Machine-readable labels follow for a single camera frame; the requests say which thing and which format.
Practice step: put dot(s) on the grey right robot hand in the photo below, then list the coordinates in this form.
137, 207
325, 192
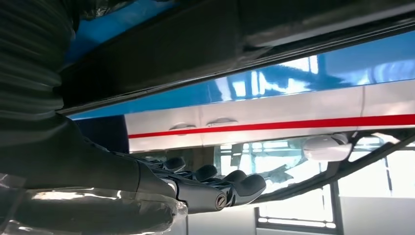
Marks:
81, 168

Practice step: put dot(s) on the white vehicle with red stripe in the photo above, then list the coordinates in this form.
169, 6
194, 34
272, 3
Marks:
259, 110

